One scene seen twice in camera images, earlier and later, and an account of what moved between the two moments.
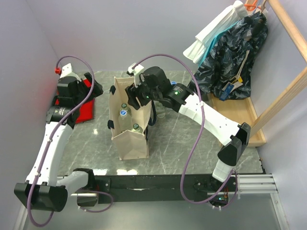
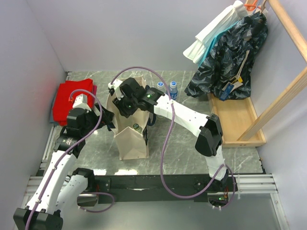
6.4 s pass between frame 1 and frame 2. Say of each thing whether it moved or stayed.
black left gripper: moved
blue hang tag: stayed
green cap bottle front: stayed
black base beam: stayed
